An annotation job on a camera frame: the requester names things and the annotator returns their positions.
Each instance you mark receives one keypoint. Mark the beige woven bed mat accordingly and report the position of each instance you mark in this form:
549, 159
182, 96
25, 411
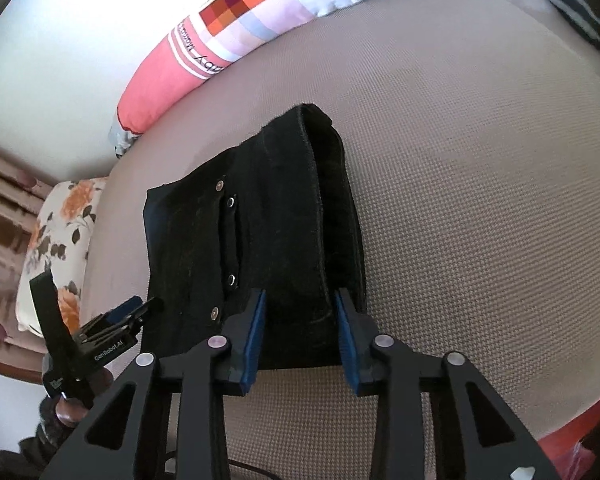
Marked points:
480, 235

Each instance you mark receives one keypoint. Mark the dark striped cloth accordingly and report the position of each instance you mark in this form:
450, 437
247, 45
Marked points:
585, 20

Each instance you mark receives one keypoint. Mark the floral pillow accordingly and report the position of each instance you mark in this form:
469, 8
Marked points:
60, 240

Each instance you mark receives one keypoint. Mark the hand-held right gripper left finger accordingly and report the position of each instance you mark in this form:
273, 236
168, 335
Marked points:
252, 340

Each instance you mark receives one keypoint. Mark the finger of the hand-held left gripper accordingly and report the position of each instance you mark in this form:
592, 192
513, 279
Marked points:
147, 310
120, 312

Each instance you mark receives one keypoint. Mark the pink and white pillow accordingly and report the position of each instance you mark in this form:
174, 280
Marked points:
180, 70

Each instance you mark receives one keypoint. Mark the wooden bed frame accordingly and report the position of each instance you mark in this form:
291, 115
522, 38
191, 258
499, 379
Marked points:
580, 440

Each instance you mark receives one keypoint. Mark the black pants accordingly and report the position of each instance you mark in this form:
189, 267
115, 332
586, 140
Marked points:
270, 240

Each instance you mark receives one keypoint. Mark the wooden headboard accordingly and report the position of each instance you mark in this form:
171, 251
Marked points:
5, 210

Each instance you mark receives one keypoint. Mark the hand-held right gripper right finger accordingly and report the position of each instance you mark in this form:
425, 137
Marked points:
345, 340

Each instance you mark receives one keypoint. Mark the person's left hand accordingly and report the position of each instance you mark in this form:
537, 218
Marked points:
70, 410

